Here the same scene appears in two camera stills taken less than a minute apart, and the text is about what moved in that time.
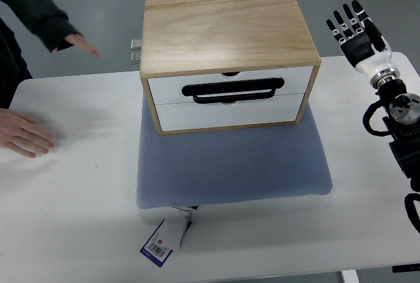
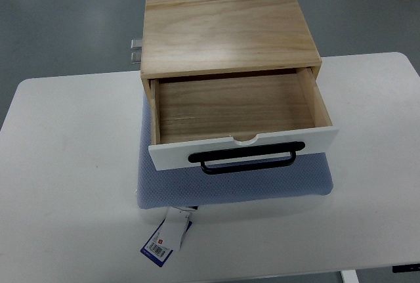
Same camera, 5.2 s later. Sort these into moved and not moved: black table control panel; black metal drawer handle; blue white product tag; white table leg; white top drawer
Moved: black metal drawer handle; white top drawer
Not moved: black table control panel; blue white product tag; white table leg
